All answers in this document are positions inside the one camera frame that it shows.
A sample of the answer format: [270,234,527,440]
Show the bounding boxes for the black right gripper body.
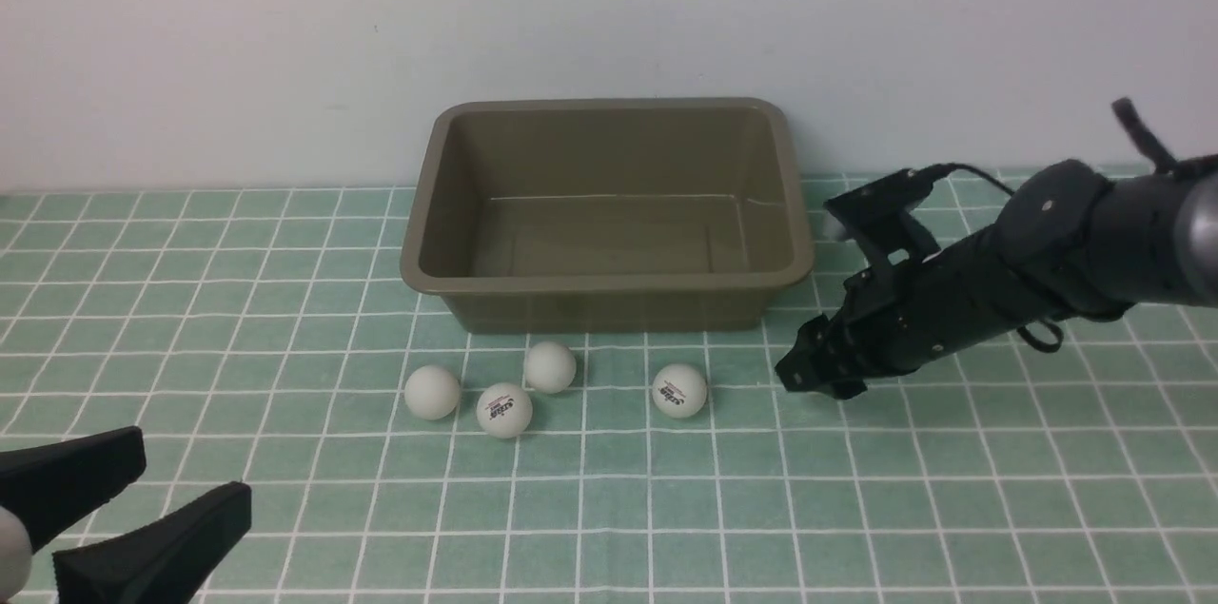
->
[823,228,1047,376]

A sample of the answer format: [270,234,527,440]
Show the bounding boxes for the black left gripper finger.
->
[1,426,147,553]
[52,481,252,603]

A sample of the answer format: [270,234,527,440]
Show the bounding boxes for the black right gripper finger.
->
[804,376,868,399]
[776,314,828,393]

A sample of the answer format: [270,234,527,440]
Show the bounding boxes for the white logo ping-pong ball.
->
[650,364,709,420]
[476,382,533,440]

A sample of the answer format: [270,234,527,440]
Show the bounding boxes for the plain white ping-pong ball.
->
[402,364,462,421]
[523,342,579,395]

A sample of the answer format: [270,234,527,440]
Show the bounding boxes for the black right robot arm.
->
[775,97,1217,399]

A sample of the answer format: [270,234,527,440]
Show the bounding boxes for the olive plastic bin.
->
[400,97,815,334]

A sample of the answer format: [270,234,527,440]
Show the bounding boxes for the green checkered tablecloth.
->
[1,186,1217,603]

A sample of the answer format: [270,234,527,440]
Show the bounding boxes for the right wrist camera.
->
[825,166,948,276]

